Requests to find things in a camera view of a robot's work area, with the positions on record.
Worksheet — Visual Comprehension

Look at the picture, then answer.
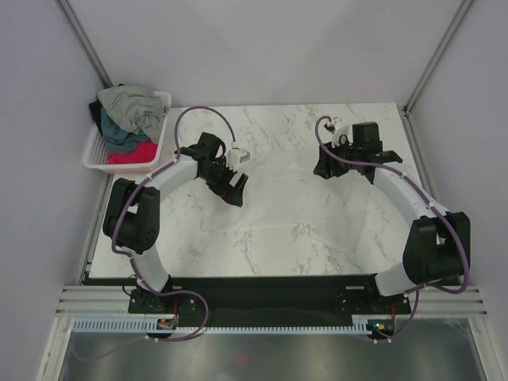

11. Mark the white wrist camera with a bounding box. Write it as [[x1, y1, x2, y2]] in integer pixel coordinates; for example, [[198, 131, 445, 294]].
[[325, 117, 352, 148], [225, 147, 251, 170]]

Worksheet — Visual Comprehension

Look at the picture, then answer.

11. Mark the right aluminium frame post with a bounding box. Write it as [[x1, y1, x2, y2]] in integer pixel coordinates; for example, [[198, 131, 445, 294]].
[[401, 0, 475, 118]]

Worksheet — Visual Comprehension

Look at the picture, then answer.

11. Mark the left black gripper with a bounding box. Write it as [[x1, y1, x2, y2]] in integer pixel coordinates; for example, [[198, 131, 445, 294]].
[[199, 159, 247, 208]]

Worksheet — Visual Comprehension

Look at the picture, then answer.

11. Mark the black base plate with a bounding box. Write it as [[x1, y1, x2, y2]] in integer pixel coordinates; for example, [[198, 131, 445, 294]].
[[127, 277, 410, 329]]

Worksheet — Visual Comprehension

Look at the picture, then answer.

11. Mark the red t shirt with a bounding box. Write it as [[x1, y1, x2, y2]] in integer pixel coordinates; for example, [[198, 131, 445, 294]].
[[108, 141, 158, 165]]

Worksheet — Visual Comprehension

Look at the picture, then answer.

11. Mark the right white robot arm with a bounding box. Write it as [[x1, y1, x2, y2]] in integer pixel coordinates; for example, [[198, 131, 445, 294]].
[[314, 116, 471, 313]]

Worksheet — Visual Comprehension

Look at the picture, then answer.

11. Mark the black t shirt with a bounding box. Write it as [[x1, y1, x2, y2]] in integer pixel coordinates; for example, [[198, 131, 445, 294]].
[[88, 83, 129, 131]]

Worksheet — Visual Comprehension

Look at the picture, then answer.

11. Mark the aluminium frame post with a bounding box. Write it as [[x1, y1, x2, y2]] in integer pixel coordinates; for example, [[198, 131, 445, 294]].
[[401, 0, 475, 118], [55, 0, 113, 88]]

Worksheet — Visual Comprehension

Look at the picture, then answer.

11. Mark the white t shirt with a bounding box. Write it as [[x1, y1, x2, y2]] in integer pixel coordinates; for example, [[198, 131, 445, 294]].
[[202, 148, 370, 252]]

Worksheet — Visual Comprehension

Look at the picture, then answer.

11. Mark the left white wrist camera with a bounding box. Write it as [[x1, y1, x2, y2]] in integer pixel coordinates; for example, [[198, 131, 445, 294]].
[[225, 147, 251, 170]]

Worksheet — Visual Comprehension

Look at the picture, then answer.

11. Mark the white plastic basket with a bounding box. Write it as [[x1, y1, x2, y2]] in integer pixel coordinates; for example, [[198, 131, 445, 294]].
[[83, 85, 171, 174]]

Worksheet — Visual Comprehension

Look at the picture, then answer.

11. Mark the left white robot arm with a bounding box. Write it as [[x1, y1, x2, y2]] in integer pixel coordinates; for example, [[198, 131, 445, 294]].
[[102, 133, 250, 314]]

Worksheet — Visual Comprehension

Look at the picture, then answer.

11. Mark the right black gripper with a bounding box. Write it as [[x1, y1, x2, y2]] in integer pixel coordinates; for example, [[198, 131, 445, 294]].
[[313, 137, 362, 180]]

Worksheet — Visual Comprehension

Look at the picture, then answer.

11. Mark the grey t shirt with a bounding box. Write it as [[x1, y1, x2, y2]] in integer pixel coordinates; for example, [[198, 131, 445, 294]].
[[98, 85, 169, 144]]

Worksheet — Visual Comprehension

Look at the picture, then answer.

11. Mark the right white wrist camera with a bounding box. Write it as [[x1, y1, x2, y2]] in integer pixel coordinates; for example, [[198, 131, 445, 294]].
[[325, 117, 352, 148]]

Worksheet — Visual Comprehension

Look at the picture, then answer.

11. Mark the teal t shirt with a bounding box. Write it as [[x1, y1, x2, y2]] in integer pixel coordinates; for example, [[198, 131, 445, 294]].
[[100, 108, 150, 153]]

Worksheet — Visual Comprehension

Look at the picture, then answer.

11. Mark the left aluminium frame post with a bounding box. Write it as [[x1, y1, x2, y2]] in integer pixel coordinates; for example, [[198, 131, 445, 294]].
[[55, 0, 113, 88]]

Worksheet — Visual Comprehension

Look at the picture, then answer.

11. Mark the white slotted cable duct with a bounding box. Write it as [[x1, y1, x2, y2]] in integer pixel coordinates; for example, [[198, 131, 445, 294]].
[[72, 316, 396, 334]]

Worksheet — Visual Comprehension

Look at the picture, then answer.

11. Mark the aluminium front rail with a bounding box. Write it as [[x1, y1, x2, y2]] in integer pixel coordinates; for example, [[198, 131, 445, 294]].
[[56, 286, 487, 319]]

